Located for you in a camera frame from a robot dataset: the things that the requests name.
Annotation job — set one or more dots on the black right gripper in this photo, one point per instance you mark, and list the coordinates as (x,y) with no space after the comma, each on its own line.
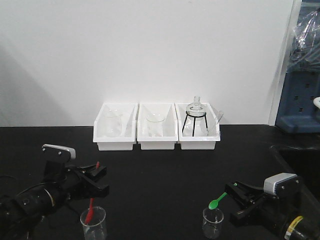
(273,213)

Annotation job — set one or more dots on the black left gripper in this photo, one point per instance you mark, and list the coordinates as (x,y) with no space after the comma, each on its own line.
(76,182)

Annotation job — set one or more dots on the green plastic spoon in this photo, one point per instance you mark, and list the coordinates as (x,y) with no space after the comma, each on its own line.
(213,204)

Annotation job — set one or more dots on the red plastic spoon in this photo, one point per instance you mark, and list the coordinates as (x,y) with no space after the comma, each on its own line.
(90,213)

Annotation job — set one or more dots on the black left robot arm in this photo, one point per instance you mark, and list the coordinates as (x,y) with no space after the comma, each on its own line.
(21,213)

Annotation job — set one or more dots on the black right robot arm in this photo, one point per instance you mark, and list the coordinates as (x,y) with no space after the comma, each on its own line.
(307,230)

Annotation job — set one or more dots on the right glass beaker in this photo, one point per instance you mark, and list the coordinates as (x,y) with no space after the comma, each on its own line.
(212,223)

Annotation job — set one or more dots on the left white plastic bin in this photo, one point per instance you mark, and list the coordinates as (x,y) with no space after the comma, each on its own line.
(128,136)

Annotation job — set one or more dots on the white plastic bin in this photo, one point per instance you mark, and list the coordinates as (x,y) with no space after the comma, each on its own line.
(170,126)
(128,136)
(198,142)

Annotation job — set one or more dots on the glass beaker in left bin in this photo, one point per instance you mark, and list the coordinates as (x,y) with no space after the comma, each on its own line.
(113,123)

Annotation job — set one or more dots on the glass beaker in bin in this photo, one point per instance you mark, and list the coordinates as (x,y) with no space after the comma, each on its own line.
(113,123)
(155,125)

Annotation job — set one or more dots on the right white plastic bin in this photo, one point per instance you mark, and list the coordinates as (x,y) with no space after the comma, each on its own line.
(198,142)

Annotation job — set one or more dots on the black lab sink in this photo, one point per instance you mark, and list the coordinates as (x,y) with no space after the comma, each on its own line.
(305,162)

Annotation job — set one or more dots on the clear glass test tube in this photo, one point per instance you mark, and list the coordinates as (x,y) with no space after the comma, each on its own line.
(211,130)

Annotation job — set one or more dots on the middle white plastic bin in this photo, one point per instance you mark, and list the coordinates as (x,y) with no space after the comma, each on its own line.
(170,126)

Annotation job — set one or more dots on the glass beaker in middle bin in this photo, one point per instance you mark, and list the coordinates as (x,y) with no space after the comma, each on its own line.
(155,125)

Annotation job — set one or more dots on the glass flask on stand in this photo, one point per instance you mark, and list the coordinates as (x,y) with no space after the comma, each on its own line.
(196,108)

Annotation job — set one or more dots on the blue pegboard rack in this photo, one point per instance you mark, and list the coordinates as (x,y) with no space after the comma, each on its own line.
(297,113)

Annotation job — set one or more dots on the clear plastic sheet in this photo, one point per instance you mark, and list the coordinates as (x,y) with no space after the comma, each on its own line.
(305,50)

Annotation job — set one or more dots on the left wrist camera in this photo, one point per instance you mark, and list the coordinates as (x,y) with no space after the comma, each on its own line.
(60,150)

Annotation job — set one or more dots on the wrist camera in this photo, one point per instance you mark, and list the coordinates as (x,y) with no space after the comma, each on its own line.
(60,150)
(282,185)

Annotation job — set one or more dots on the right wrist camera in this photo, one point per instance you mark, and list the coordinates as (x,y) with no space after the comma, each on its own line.
(282,185)

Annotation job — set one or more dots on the black wire tripod stand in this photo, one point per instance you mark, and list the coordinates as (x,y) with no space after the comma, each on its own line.
(195,125)

